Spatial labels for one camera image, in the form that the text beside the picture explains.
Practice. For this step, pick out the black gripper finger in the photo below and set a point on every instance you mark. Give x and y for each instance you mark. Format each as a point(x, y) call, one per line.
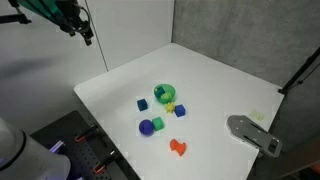
point(88, 37)
point(71, 32)

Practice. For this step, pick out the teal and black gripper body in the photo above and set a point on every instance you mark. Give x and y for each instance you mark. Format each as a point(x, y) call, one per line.
point(63, 13)

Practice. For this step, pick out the black camera stand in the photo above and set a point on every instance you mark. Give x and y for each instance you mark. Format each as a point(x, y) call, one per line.
point(294, 81)

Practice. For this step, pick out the purple ball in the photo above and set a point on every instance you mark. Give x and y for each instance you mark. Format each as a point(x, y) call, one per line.
point(146, 127)

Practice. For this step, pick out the blue hexagonal block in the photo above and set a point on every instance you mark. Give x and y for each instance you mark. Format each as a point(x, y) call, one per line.
point(180, 110)

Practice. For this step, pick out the black perforated base board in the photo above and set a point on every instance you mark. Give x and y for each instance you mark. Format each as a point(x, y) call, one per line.
point(84, 156)

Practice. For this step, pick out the light green toy in bowl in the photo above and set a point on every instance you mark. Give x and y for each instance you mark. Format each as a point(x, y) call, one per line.
point(166, 96)

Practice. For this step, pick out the grey metal mounting plate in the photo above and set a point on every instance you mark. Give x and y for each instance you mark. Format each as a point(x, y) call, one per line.
point(250, 132)

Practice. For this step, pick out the black orange clamp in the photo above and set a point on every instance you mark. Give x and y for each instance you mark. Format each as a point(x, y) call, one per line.
point(109, 158)
point(82, 135)

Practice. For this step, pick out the dark blue block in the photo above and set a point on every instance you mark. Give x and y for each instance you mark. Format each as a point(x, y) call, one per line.
point(142, 104)

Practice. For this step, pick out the green bowl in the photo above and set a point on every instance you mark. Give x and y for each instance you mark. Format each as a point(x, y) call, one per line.
point(168, 88)

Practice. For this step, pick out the yellow spiky toy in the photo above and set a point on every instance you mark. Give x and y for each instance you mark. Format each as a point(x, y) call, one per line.
point(169, 107)

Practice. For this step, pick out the green cube block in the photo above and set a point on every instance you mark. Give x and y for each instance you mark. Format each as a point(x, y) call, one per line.
point(158, 123)

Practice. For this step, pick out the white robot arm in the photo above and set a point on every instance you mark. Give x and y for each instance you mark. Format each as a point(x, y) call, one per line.
point(22, 157)

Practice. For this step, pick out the pale yellow sticker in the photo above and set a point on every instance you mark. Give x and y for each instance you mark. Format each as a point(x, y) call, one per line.
point(257, 115)

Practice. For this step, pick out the teal block in bowl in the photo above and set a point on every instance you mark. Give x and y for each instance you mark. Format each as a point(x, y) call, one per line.
point(159, 91)

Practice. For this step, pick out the orange toy piece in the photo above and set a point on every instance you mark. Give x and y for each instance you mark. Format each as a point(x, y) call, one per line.
point(180, 148)

